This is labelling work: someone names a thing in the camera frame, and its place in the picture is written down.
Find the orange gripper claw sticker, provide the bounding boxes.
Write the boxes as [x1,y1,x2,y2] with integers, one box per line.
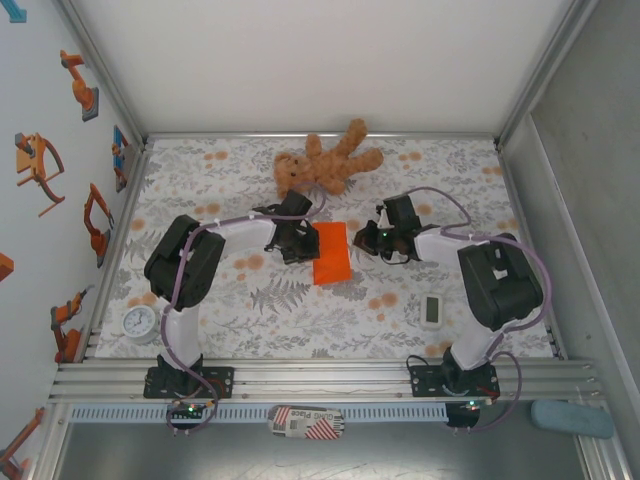
[13,132,67,219]

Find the white digital timer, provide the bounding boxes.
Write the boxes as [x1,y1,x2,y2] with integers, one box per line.
[418,293,445,331]

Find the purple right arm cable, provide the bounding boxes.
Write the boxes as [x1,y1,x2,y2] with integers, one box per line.
[397,185,554,435]

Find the blue-grey cloth pad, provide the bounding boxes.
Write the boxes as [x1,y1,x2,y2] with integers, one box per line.
[530,399,615,440]

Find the brown teddy bear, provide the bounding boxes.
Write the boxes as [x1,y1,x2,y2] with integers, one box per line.
[273,118,385,201]

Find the blue and orange machine sticker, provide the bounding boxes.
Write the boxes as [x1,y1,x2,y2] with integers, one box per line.
[110,124,133,194]

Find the white slotted cable duct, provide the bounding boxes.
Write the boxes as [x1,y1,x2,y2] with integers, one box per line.
[69,403,449,422]

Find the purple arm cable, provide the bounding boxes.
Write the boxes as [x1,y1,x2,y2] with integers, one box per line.
[160,180,329,437]
[397,185,554,435]

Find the white round analog clock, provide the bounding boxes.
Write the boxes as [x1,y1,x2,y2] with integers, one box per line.
[122,304,162,345]

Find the aluminium profile frame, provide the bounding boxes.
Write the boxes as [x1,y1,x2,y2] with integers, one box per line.
[47,0,640,480]

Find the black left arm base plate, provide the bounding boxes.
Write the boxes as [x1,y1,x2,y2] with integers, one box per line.
[143,366,236,400]

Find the orange square paper sheet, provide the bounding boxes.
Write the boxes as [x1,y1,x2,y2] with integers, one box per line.
[310,221,352,286]

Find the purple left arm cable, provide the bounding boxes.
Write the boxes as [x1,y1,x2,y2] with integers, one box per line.
[160,180,329,437]

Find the floral patterned tablecloth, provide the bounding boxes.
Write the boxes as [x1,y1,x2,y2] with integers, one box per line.
[94,137,556,360]

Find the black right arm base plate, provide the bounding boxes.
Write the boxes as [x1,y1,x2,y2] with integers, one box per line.
[409,364,500,399]

